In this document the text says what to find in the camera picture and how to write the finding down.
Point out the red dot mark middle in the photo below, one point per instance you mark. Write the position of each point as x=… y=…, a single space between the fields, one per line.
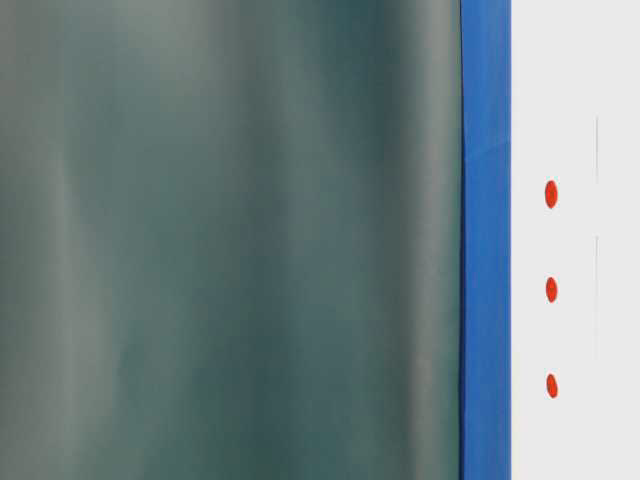
x=551 y=289

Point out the red dot mark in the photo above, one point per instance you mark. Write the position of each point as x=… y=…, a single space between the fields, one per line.
x=551 y=386
x=551 y=194
x=551 y=289

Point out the red dot mark near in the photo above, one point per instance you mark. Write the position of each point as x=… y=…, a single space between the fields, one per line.
x=551 y=194

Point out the red dot mark far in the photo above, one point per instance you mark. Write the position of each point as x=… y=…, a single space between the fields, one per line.
x=551 y=386

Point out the green backdrop curtain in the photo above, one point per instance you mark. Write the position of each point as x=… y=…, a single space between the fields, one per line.
x=230 y=238

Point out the blue table cloth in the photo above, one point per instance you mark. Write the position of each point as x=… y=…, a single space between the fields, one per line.
x=485 y=368

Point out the white foam board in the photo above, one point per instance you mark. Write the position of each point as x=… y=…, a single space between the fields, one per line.
x=575 y=120

